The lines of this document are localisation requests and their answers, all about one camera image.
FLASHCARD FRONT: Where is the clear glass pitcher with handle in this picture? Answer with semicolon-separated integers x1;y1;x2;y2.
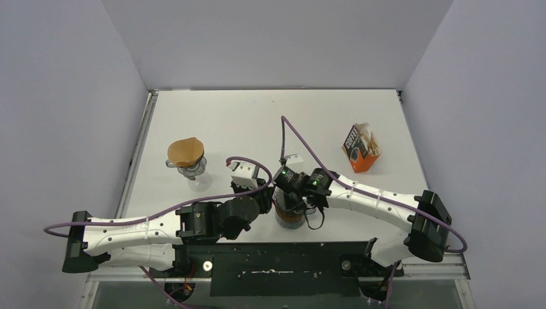
275;208;305;229

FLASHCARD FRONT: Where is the brown wooden ring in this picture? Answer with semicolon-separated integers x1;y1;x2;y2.
275;204;306;223

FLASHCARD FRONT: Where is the clear plastic coffee dripper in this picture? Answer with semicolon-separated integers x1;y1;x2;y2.
165;156;207;180

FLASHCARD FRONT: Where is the brown paper coffee filter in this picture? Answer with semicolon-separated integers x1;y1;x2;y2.
167;137;204;167

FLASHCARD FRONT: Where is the orange black coffee filter box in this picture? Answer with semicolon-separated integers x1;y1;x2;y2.
342;122;382;173

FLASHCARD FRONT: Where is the clear glass carafe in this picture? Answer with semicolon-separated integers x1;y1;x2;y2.
188;172;212;192

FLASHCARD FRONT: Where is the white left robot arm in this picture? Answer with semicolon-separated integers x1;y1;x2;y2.
62;183;274;277

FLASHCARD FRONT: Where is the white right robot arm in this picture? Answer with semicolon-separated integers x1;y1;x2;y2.
273;165;452;267

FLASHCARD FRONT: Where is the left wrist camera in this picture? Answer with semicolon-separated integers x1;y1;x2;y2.
227;160;259;190

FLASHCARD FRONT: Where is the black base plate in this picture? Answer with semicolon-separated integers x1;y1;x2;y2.
105;241;431;298

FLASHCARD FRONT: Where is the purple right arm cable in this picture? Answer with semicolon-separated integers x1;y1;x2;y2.
279;115;469;309

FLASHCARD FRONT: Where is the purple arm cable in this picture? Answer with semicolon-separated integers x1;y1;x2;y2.
43;156;274;309
279;115;469;309

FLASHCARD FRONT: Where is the aluminium rail frame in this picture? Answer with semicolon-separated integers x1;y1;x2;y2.
63;89;454;308

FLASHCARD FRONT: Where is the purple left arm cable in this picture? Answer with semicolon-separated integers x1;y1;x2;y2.
43;156;274;309

